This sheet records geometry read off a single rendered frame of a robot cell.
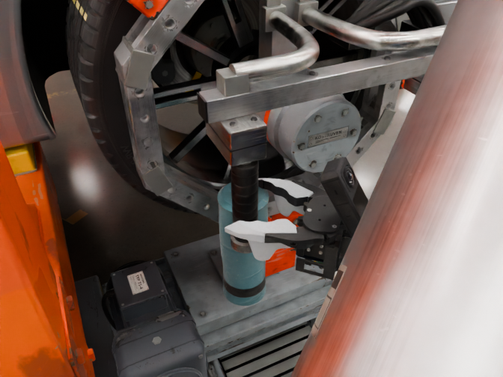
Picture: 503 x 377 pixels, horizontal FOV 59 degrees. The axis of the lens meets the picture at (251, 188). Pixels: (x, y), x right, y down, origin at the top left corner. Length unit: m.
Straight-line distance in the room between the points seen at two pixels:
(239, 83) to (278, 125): 0.19
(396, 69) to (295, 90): 0.16
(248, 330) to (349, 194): 0.80
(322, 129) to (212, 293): 0.71
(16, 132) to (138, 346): 0.48
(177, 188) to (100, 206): 1.19
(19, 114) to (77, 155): 1.42
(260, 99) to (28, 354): 0.38
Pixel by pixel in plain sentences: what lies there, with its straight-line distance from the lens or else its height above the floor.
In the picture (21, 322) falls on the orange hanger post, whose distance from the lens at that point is 0.51.
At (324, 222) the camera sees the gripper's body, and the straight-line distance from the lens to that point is 0.57.
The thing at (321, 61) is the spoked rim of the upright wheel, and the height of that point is 0.86.
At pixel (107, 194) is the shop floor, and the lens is 2.04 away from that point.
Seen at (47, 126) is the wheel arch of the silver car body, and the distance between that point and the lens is 0.97.
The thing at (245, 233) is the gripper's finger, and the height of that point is 0.83.
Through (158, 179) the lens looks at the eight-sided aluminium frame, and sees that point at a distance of 0.79.
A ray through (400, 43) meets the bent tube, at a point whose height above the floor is 1.00.
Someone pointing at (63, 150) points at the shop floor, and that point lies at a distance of 2.42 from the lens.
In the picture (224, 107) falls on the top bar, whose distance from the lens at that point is 0.53.
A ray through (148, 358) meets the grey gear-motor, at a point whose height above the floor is 0.40.
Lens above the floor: 1.21
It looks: 38 degrees down
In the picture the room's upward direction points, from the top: straight up
